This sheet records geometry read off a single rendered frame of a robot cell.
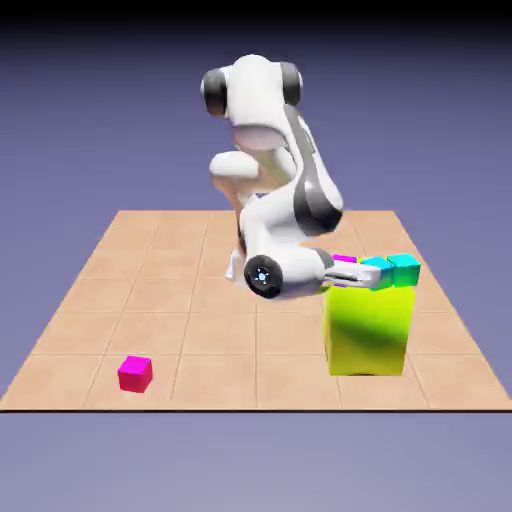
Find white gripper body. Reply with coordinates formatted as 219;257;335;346
324;265;382;290

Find small cyan cube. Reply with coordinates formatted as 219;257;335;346
359;256;396;292
386;252;422;288

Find large yellow-green box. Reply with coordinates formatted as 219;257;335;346
322;259;416;378

